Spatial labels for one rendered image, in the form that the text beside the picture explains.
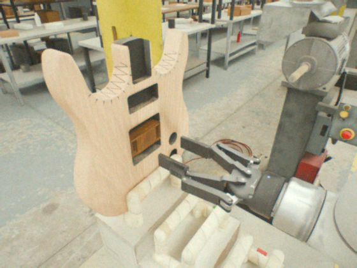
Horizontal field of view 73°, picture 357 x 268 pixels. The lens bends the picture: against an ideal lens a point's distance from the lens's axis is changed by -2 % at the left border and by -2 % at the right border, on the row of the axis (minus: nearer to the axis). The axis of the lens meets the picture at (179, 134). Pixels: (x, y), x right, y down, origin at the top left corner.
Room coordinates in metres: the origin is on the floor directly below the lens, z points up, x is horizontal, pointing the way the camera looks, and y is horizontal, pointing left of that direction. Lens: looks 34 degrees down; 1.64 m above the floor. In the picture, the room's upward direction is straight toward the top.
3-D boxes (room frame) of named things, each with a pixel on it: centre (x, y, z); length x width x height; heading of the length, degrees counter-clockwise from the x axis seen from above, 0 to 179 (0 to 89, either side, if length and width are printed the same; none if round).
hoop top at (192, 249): (0.36, -0.07, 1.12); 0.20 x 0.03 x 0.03; 144
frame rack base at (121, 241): (0.48, 0.09, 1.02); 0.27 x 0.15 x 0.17; 145
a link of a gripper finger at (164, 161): (0.36, 0.01, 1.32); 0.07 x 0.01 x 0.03; 54
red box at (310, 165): (1.26, -0.90, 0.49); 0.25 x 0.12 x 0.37; 141
